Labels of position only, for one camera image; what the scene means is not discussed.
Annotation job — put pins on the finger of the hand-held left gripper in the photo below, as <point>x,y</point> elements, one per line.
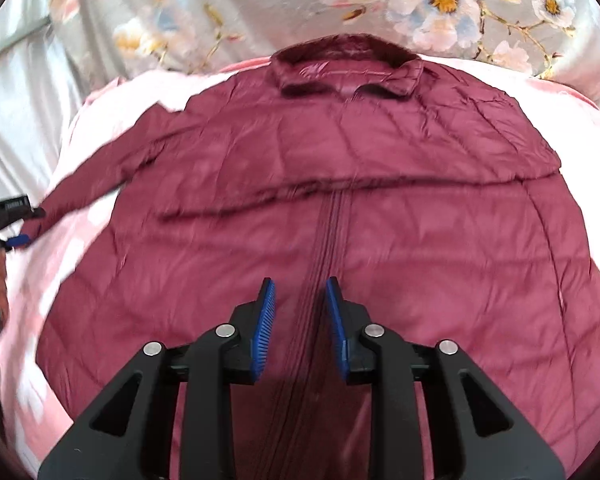
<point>16,243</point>
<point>10,211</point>

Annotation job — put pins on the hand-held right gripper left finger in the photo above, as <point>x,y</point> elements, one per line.
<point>264,325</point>

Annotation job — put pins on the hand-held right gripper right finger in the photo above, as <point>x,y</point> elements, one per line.
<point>336,325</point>

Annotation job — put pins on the maroon quilted jacket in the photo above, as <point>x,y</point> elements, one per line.
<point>330,135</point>

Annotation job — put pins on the pale satin sheet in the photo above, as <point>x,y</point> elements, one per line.
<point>20,110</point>

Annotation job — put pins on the pink fleece blanket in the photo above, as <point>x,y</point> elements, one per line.
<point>105,110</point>

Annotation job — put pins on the grey floral bedsheet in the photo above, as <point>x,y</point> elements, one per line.
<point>280,0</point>

